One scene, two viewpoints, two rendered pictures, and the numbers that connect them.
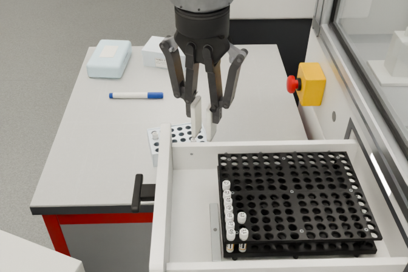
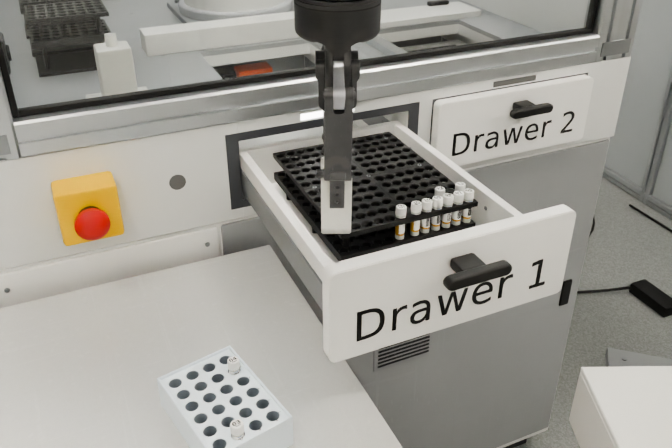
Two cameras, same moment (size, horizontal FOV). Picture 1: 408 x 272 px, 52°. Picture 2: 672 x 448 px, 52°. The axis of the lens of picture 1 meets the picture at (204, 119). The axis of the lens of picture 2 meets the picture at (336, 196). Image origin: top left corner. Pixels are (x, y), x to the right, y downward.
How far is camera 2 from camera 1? 0.95 m
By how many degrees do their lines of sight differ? 87
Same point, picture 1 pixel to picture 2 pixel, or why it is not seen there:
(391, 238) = not seen: hidden behind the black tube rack
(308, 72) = (91, 185)
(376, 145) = (304, 98)
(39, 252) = (621, 422)
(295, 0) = not seen: outside the picture
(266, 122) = (107, 323)
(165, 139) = (372, 257)
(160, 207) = (498, 224)
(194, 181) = not seen: hidden behind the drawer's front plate
